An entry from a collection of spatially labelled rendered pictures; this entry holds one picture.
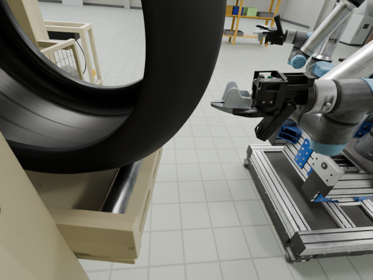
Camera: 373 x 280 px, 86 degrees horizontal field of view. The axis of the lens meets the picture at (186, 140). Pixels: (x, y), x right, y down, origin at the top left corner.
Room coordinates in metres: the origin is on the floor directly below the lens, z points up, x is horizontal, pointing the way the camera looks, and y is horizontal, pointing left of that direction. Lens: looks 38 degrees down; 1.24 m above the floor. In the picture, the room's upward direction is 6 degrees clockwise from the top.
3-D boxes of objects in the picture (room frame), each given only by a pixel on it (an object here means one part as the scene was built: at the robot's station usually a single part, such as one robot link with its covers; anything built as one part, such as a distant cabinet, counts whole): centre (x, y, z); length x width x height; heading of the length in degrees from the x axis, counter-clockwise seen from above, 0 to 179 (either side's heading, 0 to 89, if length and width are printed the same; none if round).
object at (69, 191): (0.34, 0.26, 0.80); 0.37 x 0.36 x 0.02; 90
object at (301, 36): (1.37, -0.65, 1.04); 0.11 x 0.08 x 0.09; 73
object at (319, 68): (1.21, -0.75, 0.88); 0.13 x 0.12 x 0.14; 163
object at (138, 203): (0.34, 0.12, 0.83); 0.36 x 0.09 x 0.06; 0
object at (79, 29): (2.48, 1.54, 0.40); 0.60 x 0.35 x 0.80; 99
